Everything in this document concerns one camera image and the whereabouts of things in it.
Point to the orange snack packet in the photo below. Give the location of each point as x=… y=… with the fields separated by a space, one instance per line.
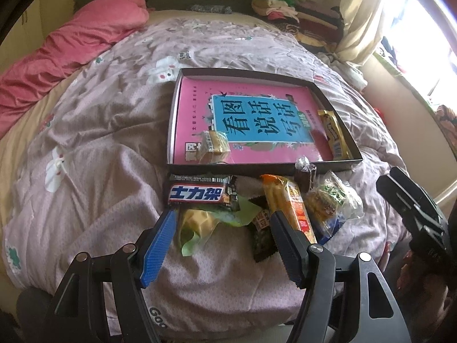
x=285 y=196

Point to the beige bed sheet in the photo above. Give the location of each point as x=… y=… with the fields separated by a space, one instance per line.
x=14 y=157

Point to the shallow dark cardboard box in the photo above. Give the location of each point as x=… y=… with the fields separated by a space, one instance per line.
x=250 y=169

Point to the small yellow snack packet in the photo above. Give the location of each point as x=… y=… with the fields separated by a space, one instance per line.
x=214 y=143

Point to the white crumpled cloth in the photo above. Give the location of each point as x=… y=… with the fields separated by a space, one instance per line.
x=342 y=68

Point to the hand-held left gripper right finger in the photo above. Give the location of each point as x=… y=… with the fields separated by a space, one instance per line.
x=285 y=250

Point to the green clear snack packet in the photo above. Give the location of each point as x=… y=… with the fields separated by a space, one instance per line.
x=200 y=225

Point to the brown candy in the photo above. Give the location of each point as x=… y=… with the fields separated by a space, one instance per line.
x=305 y=178

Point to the cream curtain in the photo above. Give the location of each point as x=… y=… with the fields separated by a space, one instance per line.
x=364 y=18

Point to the small black snack packet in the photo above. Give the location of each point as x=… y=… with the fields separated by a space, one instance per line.
x=262 y=243

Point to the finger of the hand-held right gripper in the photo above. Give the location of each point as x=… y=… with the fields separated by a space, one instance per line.
x=400 y=196
x=417 y=189

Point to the colourful windowsill clutter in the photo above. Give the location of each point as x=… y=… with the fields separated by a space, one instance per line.
x=391 y=53

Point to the dark patterned cloth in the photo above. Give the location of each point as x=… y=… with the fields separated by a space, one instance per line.
x=210 y=8

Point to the mauve floral quilt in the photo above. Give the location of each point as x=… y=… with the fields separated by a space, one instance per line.
x=107 y=150

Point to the pile of folded clothes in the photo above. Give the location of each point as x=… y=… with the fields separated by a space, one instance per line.
x=303 y=10

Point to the orange patterned cloth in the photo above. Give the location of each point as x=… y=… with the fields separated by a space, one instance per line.
x=446 y=121

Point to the gold wrapped snack bar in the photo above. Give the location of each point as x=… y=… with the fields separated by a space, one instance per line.
x=334 y=132

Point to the clear green-label cracker packet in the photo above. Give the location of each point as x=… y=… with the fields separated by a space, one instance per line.
x=328 y=196

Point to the brown wrapped chocolate bar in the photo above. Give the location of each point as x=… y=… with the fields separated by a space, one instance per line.
x=196 y=193

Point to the pink blanket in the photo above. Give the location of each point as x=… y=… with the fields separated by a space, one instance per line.
x=71 y=43

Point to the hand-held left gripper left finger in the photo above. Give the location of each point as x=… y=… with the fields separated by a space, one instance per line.
x=160 y=246

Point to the pink and blue book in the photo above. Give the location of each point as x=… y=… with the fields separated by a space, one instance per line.
x=200 y=114

